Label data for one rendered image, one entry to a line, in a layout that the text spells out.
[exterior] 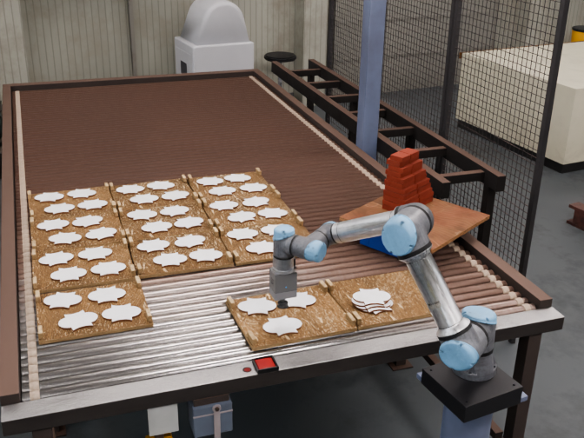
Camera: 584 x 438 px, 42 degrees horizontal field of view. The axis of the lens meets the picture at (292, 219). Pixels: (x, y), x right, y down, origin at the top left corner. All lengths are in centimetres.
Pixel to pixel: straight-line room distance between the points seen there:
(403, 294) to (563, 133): 450
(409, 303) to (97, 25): 585
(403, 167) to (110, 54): 529
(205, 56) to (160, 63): 90
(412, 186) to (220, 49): 451
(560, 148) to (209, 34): 352
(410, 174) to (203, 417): 156
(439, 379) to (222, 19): 568
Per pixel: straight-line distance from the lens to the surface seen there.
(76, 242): 360
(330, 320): 292
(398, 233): 237
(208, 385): 263
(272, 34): 896
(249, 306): 298
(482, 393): 264
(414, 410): 405
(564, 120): 740
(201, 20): 781
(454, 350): 247
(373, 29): 453
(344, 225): 267
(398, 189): 356
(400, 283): 320
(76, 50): 829
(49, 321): 301
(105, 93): 615
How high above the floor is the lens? 246
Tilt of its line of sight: 24 degrees down
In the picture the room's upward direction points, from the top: 1 degrees clockwise
